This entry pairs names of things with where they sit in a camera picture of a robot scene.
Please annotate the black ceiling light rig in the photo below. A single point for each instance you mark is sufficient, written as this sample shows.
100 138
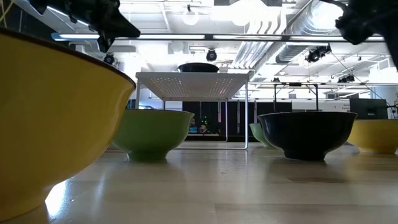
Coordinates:
317 53

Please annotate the black bowl orange floral interior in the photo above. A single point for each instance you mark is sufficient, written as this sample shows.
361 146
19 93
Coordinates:
198 68

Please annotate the patterned plate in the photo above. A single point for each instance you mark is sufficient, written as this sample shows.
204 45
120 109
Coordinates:
308 133

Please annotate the yellow bowl blue floral interior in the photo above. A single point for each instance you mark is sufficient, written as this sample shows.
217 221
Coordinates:
376 135
46 124

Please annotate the round white ceiling lamp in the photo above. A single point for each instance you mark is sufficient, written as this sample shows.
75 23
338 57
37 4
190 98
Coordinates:
190 18

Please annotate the black background table frame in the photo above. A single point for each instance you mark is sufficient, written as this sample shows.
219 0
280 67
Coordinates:
275 96

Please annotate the background robot green lights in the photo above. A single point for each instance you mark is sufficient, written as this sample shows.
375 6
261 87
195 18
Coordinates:
203 127

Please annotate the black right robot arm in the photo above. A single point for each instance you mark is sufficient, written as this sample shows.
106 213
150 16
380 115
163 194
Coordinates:
393 46

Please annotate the black room divider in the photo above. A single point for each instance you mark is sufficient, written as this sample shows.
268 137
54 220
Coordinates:
233 118

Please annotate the black ceiling spotlight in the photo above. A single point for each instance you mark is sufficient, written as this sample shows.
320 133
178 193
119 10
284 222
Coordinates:
109 59
211 55

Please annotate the black monitor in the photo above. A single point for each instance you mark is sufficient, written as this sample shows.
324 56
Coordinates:
368 109

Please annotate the white perforated metal shelf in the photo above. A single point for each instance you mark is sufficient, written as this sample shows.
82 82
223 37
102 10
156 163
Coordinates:
192 85

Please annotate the green bowl red floral interior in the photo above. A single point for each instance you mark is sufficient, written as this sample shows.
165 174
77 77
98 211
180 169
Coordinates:
152 133
258 132

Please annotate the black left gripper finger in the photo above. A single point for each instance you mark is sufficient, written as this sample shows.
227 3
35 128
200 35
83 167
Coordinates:
119 32
119 17

